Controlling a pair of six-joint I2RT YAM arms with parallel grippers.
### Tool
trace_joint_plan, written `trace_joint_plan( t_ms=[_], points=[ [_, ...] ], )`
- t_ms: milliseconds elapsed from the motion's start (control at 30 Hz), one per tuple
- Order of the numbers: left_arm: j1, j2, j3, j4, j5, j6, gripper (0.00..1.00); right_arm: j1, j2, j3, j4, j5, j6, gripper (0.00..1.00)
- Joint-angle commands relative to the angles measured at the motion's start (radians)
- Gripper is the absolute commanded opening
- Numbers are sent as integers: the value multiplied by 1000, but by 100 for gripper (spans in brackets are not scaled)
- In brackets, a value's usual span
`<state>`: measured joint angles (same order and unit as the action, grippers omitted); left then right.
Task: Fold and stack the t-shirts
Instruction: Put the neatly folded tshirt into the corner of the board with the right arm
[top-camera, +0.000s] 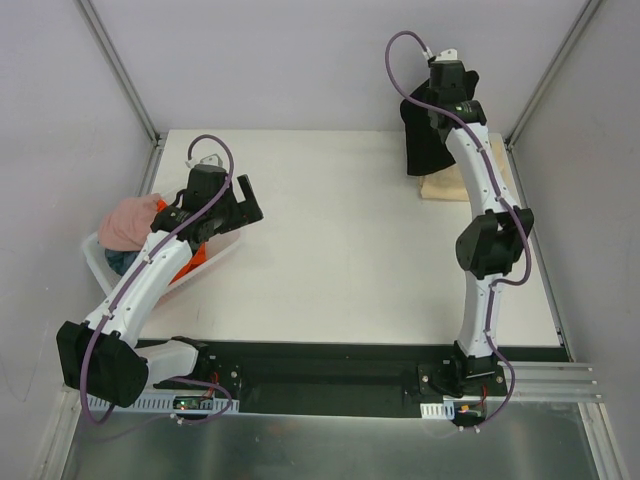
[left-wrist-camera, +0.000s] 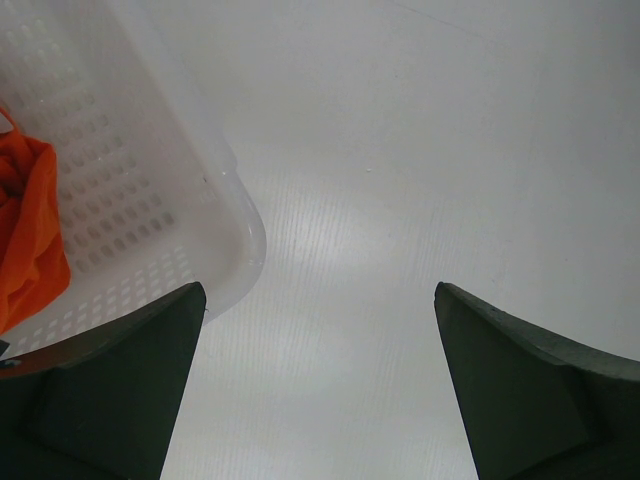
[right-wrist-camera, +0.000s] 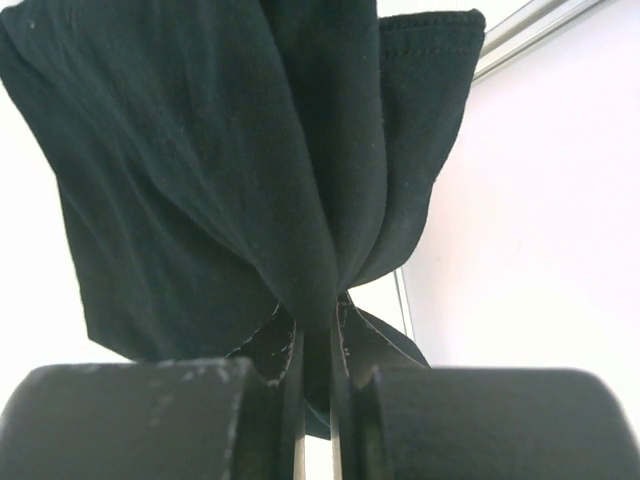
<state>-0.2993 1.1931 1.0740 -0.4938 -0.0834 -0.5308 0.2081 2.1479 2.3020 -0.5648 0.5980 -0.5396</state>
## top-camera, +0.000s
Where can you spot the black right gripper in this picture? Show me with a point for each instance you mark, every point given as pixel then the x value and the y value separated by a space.
pixel 470 80

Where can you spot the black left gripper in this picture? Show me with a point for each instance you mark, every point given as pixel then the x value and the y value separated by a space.
pixel 242 201

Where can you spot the black t shirt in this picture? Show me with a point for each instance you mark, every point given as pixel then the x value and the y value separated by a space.
pixel 425 152

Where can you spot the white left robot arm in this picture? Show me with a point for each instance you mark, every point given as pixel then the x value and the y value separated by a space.
pixel 101 356

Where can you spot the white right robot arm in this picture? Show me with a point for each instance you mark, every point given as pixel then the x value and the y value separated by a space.
pixel 494 241

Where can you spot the orange t shirt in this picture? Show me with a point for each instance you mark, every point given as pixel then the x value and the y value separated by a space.
pixel 198 258

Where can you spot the folded beige t shirt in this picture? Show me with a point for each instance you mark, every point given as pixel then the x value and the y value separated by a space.
pixel 448 184

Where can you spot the pink t shirt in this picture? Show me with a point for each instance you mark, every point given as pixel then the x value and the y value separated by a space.
pixel 127 226

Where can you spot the grey blue t shirt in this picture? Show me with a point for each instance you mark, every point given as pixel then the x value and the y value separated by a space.
pixel 120 261

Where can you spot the right aluminium frame post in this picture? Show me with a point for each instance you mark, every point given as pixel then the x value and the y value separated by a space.
pixel 576 31

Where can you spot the aluminium frame post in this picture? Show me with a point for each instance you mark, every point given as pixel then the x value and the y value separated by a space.
pixel 576 31
pixel 113 60

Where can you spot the left aluminium frame post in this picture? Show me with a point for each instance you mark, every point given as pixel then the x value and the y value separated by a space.
pixel 113 60

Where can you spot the left grey cable duct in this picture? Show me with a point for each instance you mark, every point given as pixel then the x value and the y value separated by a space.
pixel 187 404

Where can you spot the grey cable duct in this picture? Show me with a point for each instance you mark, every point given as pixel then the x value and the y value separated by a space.
pixel 438 411
pixel 187 404

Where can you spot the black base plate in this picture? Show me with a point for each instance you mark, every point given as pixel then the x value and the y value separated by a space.
pixel 379 381

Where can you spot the right grey cable duct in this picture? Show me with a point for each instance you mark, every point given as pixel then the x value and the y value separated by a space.
pixel 438 411

